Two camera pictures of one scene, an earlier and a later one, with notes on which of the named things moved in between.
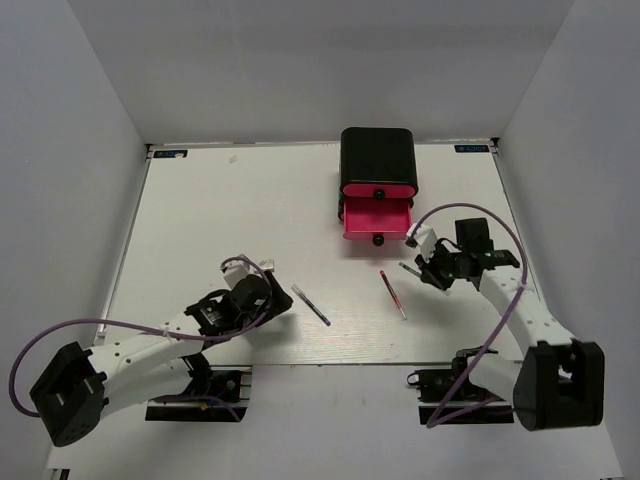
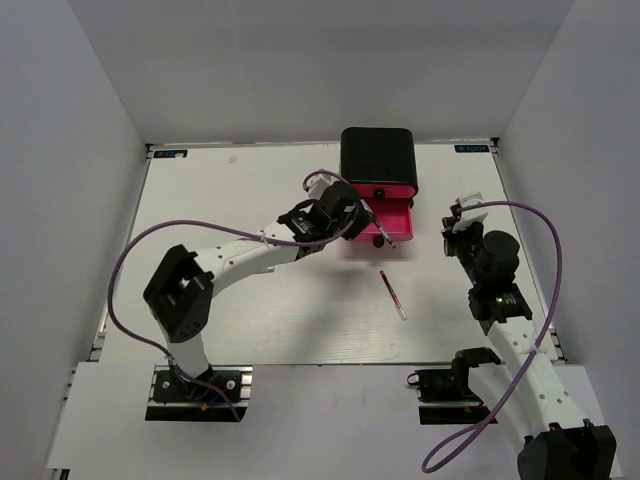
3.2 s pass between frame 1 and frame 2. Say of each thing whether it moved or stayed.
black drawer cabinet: stayed
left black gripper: moved
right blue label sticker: stayed
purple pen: moved
